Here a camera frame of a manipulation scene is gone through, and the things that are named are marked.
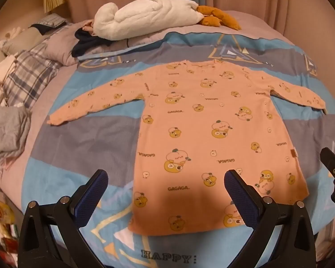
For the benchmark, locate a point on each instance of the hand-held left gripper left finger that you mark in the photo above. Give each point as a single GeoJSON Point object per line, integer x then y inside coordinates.
{"type": "Point", "coordinates": [92, 198]}

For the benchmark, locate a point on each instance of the striped pillow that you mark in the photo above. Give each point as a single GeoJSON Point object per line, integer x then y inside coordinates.
{"type": "Point", "coordinates": [51, 20]}

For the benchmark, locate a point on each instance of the dark navy garment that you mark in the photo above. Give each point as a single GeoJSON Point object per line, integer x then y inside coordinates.
{"type": "Point", "coordinates": [83, 44]}

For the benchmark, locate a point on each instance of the colourful snack packet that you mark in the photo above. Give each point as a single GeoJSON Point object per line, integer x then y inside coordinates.
{"type": "Point", "coordinates": [2, 215]}

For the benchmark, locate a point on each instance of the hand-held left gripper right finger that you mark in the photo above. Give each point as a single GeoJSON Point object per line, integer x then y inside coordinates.
{"type": "Point", "coordinates": [236, 191]}

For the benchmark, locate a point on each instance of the blue grey printed blanket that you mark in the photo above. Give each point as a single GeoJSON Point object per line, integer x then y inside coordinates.
{"type": "Point", "coordinates": [86, 134]}

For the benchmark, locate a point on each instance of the white cloth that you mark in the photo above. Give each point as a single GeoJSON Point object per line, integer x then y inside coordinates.
{"type": "Point", "coordinates": [0, 69]}

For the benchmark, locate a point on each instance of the pink cartoon print shirt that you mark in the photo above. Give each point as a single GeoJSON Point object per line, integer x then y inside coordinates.
{"type": "Point", "coordinates": [184, 117]}

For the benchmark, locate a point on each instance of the lilac bed sheet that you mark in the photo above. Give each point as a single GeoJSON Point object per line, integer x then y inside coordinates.
{"type": "Point", "coordinates": [58, 47]}

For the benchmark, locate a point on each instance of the beige pillow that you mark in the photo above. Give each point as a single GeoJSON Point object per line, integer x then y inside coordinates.
{"type": "Point", "coordinates": [25, 37]}

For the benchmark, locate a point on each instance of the grey cloth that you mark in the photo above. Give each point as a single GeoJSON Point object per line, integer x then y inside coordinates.
{"type": "Point", "coordinates": [8, 131]}

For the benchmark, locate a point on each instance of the white goose plush toy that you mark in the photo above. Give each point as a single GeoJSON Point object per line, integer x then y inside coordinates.
{"type": "Point", "coordinates": [145, 16]}

